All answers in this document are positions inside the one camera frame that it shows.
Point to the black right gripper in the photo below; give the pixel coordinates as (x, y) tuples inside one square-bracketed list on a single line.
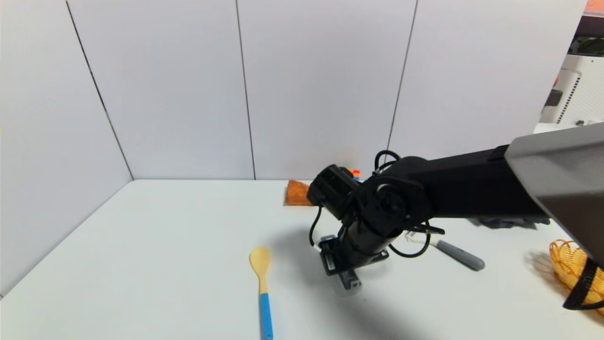
[(336, 261)]

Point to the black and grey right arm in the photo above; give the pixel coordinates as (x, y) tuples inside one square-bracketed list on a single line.
[(453, 189)]

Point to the yellow woven basket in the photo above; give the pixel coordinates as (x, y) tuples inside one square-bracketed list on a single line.
[(568, 267)]

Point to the orange-brown bread pastry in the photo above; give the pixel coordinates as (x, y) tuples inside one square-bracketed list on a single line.
[(296, 194)]

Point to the multicoloured puzzle cube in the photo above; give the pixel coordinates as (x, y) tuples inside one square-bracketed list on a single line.
[(354, 174)]

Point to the dark grey cloth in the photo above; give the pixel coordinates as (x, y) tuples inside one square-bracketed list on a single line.
[(500, 223)]

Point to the white perforated cabinet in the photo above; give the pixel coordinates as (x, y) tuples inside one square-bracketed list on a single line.
[(578, 89)]

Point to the dark monitor on cabinet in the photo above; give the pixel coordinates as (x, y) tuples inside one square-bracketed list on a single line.
[(590, 38)]

